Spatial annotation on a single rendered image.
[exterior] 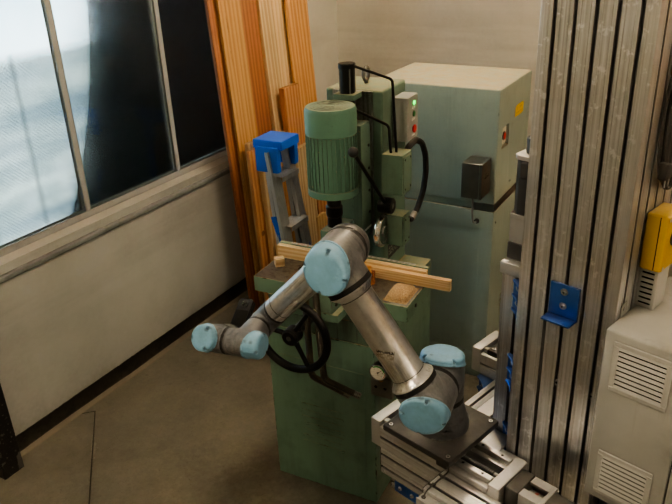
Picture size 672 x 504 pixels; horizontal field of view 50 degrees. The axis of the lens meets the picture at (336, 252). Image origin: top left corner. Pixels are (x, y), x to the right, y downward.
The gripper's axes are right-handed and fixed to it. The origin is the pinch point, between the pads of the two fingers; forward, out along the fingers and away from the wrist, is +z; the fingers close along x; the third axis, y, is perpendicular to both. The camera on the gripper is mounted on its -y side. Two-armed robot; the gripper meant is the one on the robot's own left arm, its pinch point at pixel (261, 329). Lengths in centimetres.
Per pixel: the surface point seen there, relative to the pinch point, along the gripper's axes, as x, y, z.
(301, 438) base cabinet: -8, 45, 65
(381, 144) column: 20, -68, 38
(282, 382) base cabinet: -14, 23, 53
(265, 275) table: -16.9, -17.2, 33.1
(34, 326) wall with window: -127, 15, 42
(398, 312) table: 35.3, -9.7, 28.9
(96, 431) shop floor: -111, 61, 71
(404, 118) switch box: 26, -79, 41
